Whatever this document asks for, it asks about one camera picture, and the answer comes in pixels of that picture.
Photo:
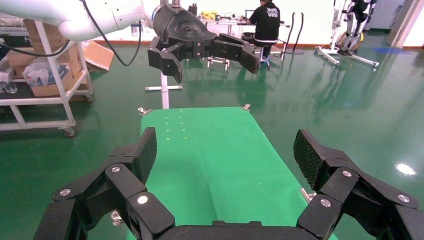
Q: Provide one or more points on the yellow item on desk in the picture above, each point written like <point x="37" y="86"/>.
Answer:
<point x="208" y="15"/>

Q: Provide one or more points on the black round stool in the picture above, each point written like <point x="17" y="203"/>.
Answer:
<point x="247" y="35"/>

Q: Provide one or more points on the robot on white frame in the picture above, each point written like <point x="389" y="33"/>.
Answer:
<point x="351" y="33"/>

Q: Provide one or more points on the flattened brown cardboard sheet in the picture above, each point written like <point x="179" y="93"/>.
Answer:
<point x="99" y="56"/>

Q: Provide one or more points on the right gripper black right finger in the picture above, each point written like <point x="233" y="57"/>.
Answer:
<point x="341" y="185"/>

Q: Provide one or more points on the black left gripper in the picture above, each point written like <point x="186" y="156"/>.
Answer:
<point x="185" y="30"/>

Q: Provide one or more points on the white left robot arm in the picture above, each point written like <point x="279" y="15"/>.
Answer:
<point x="82" y="16"/>

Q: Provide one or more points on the white T-shaped floor stand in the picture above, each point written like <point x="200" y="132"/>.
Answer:
<point x="164" y="91"/>

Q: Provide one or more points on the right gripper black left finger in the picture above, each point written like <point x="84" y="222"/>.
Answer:
<point x="119" y="185"/>

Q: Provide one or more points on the seated person in black shirt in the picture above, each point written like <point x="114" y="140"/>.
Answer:
<point x="267" y="23"/>

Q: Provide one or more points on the dark bottles on desk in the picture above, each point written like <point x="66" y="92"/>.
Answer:
<point x="192" y="10"/>

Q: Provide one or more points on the clear plastic bag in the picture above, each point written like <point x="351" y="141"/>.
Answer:
<point x="41" y="73"/>

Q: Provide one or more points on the white office desk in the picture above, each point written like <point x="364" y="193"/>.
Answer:
<point x="228" y="22"/>

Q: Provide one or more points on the brown cardboard storage box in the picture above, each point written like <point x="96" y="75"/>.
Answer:
<point x="71" y="61"/>
<point x="54" y="34"/>
<point x="49" y="90"/>

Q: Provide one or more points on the metal cloth clamp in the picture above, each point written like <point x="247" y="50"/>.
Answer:
<point x="245" y="107"/>
<point x="307" y="194"/>
<point x="116" y="218"/>
<point x="144" y="111"/>

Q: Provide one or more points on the white wheeled shelf cart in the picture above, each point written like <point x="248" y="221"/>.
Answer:
<point x="58" y="79"/>

